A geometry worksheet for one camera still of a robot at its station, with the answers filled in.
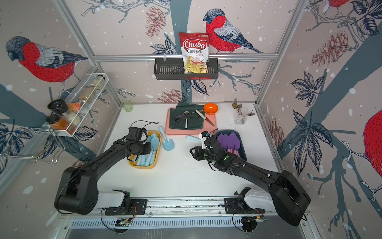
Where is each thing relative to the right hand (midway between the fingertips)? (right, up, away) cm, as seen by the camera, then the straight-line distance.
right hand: (192, 149), depth 82 cm
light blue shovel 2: (-16, 0, +16) cm, 23 cm away
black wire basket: (-14, +50, +13) cm, 54 cm away
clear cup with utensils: (+34, +17, +23) cm, 44 cm away
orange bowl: (+13, +25, +31) cm, 42 cm away
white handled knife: (+7, +19, +29) cm, 35 cm away
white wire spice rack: (-55, +25, -10) cm, 62 cm away
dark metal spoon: (-11, +17, +29) cm, 35 cm away
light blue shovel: (-26, -7, +4) cm, 27 cm away
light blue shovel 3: (-1, +4, +18) cm, 18 cm away
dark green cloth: (-6, +24, +35) cm, 43 cm away
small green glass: (-52, +27, +33) cm, 67 cm away
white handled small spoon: (-6, +22, +33) cm, 40 cm away
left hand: (-25, +1, +8) cm, 27 cm away
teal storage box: (+30, -3, +5) cm, 30 cm away
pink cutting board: (+10, +11, +26) cm, 30 cm away
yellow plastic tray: (-30, -3, -12) cm, 32 cm away
